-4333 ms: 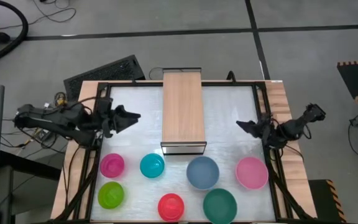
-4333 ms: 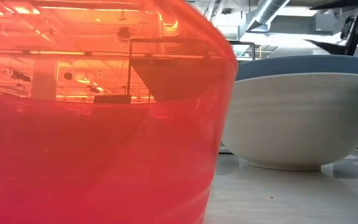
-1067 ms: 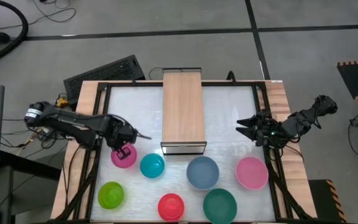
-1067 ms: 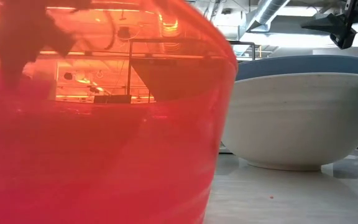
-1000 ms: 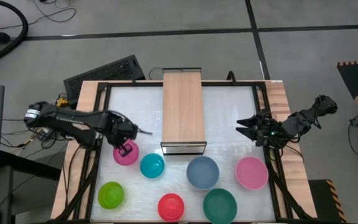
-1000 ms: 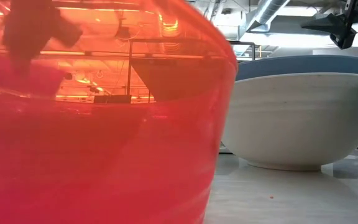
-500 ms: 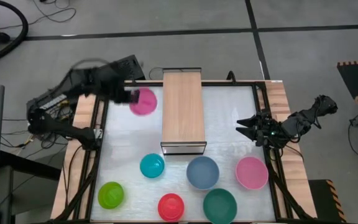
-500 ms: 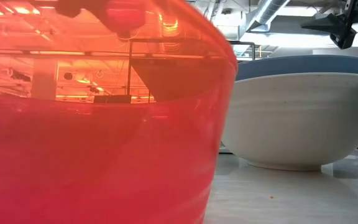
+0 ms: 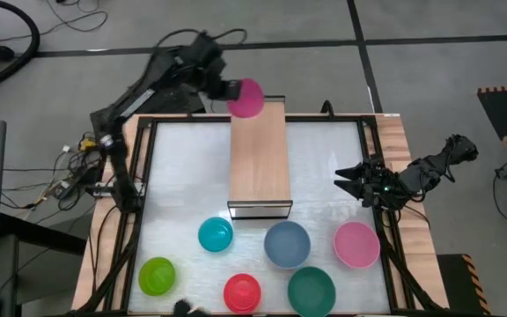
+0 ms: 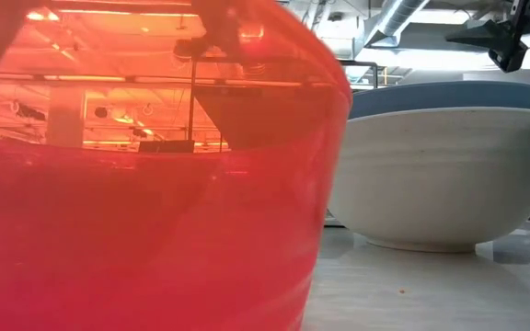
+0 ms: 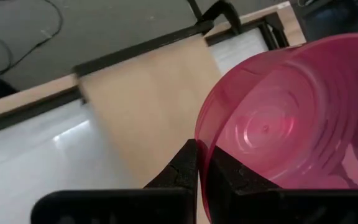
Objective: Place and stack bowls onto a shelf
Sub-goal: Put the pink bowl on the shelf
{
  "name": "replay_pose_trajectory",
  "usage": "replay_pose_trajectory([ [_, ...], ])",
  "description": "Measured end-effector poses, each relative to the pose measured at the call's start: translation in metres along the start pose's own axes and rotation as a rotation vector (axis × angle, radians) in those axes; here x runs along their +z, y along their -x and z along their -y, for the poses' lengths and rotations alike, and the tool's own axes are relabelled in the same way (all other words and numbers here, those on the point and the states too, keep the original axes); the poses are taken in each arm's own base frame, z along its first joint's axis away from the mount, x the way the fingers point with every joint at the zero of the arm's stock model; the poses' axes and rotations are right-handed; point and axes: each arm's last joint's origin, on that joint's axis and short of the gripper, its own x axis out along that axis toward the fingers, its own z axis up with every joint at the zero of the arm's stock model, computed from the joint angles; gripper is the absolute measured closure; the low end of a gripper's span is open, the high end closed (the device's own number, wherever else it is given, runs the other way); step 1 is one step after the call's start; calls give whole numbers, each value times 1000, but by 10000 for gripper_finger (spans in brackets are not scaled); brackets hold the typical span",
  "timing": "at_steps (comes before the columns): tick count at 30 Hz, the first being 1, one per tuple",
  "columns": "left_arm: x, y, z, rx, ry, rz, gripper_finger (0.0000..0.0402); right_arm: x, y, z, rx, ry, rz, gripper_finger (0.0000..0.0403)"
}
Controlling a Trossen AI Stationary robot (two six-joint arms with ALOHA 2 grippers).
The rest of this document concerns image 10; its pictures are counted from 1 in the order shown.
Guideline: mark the silver ceiling air duct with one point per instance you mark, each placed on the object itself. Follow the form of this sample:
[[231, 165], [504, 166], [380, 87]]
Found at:
[[398, 18]]

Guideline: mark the red translucent small bowl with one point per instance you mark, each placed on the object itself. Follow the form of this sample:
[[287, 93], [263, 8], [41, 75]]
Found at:
[[154, 230]]

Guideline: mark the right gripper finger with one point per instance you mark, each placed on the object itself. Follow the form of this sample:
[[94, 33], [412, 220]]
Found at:
[[490, 36]]

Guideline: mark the wooden box platform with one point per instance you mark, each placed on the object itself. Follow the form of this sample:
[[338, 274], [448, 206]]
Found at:
[[376, 76]]

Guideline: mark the white large bowl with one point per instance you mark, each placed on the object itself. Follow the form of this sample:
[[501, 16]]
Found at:
[[440, 184]]

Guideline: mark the blue large bowl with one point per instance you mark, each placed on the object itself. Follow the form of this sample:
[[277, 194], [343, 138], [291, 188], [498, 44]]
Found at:
[[453, 96]]

